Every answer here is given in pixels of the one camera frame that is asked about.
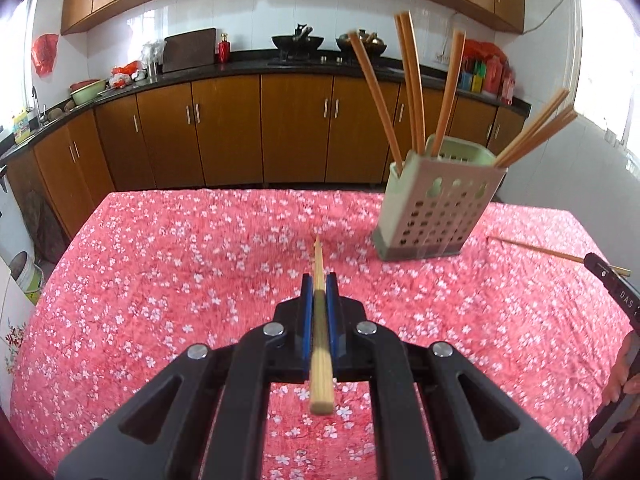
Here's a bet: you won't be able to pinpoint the gas stove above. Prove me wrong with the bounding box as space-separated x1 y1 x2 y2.
267 55 361 67

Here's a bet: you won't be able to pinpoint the red plastic bags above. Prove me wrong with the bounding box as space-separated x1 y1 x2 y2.
462 40 516 106

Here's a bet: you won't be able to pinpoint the white and green bucket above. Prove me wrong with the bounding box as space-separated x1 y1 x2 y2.
9 252 45 306

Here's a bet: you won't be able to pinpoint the green basin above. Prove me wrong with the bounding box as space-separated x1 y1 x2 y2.
69 79 108 106

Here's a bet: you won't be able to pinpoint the bright window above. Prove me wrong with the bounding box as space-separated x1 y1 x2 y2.
565 0 636 146

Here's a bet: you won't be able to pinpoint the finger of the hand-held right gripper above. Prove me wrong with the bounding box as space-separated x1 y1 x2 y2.
582 252 640 331

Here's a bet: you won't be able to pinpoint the dark sack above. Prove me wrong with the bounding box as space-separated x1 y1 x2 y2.
22 190 68 261

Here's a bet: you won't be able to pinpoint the perforated green chopstick holder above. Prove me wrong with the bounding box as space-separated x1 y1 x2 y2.
372 135 508 262

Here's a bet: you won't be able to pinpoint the yellow dish soap bottle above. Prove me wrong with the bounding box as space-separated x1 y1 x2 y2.
11 110 32 143

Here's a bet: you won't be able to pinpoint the metal faucet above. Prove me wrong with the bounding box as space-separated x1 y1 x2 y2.
31 86 48 126

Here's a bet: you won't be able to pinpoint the red floral tablecloth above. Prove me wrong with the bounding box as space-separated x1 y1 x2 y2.
9 187 640 480

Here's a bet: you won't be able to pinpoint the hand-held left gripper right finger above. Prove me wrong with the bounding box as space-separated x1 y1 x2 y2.
325 272 583 480

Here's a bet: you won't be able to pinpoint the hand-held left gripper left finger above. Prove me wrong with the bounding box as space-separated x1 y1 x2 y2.
55 274 316 480

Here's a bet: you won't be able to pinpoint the black wok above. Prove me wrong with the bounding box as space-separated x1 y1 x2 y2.
271 23 325 61

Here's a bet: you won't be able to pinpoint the steel cup with clear bag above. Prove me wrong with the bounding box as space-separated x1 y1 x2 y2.
141 41 165 76

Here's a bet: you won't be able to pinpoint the red and white bags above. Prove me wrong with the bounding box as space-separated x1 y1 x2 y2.
110 61 147 88

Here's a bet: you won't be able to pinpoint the hanging red plastic bag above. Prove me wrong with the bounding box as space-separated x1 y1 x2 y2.
31 33 60 78

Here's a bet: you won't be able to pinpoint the person's right hand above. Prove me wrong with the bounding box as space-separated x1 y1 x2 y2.
602 332 640 406

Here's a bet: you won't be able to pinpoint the white floral appliance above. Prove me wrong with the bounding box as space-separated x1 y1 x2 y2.
0 255 36 376

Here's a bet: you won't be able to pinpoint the brown lower kitchen cabinets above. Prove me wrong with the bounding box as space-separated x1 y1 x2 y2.
5 74 528 241

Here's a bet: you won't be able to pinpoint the colourful condiment boxes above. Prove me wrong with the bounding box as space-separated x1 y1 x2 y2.
460 57 488 93

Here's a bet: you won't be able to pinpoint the lidded metal pan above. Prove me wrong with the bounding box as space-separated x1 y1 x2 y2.
336 30 388 58

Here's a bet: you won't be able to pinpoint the dark cutting board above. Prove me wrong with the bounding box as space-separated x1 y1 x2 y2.
162 27 217 73

